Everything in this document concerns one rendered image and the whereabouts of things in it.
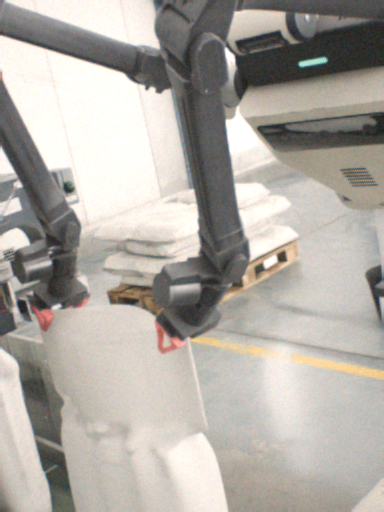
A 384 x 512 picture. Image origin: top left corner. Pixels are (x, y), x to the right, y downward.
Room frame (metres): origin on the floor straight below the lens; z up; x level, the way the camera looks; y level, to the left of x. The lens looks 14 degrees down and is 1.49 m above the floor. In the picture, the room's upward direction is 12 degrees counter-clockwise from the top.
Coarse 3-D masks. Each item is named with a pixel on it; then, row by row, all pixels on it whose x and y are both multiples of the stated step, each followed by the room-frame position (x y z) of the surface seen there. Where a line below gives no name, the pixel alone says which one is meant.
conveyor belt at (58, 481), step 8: (48, 464) 2.00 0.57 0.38; (48, 472) 1.95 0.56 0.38; (56, 472) 1.94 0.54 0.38; (64, 472) 1.93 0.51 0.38; (48, 480) 1.90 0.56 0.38; (56, 480) 1.89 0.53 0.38; (64, 480) 1.88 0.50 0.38; (48, 488) 1.86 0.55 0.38; (56, 488) 1.85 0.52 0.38; (64, 488) 1.84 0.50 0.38; (56, 496) 1.81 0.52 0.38; (64, 496) 1.80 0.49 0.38; (72, 496) 1.79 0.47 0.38; (56, 504) 1.76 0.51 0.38; (64, 504) 1.76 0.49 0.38; (72, 504) 1.75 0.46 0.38
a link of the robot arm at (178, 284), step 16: (192, 256) 1.07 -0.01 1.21; (240, 256) 1.02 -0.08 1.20; (160, 272) 1.05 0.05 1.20; (176, 272) 1.03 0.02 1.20; (192, 272) 1.03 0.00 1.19; (208, 272) 1.04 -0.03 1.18; (224, 272) 1.03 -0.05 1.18; (240, 272) 1.03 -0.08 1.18; (160, 288) 1.04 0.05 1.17; (176, 288) 1.02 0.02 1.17; (192, 288) 1.04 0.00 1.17; (160, 304) 1.04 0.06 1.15; (176, 304) 1.03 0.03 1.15; (192, 304) 1.06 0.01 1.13
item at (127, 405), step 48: (48, 336) 1.46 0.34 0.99; (96, 336) 1.24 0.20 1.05; (144, 336) 1.21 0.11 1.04; (96, 384) 1.26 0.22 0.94; (144, 384) 1.22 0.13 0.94; (192, 384) 1.17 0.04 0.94; (96, 432) 1.26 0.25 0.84; (144, 432) 1.21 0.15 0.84; (192, 432) 1.19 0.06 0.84; (96, 480) 1.30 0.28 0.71; (144, 480) 1.19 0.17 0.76; (192, 480) 1.18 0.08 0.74
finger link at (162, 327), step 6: (156, 318) 1.12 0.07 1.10; (156, 324) 1.12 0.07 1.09; (162, 324) 1.11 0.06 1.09; (168, 324) 1.12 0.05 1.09; (162, 330) 1.14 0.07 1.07; (168, 330) 1.10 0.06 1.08; (174, 330) 1.11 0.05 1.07; (162, 336) 1.14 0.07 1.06; (168, 336) 1.10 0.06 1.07; (174, 336) 1.11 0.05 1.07; (162, 342) 1.15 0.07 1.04; (174, 342) 1.10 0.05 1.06; (180, 342) 1.10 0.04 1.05; (162, 348) 1.15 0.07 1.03; (168, 348) 1.13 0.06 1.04; (174, 348) 1.10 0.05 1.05
